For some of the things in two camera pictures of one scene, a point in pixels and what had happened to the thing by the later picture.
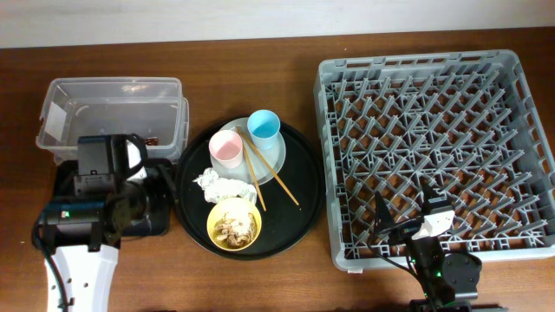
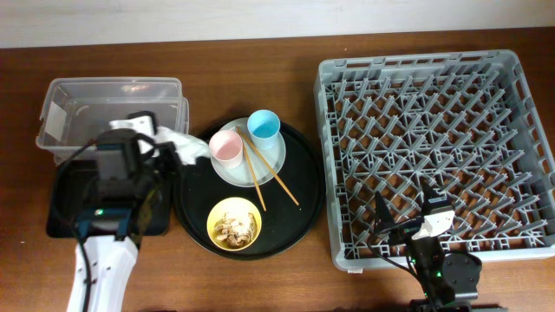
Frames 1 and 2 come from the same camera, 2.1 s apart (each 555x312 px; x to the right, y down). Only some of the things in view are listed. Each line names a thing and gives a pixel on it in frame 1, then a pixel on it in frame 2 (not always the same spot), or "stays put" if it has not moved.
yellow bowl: (234, 224) stays put
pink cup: (225, 149) stays put
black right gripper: (402, 230) stays put
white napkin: (215, 187) to (189, 146)
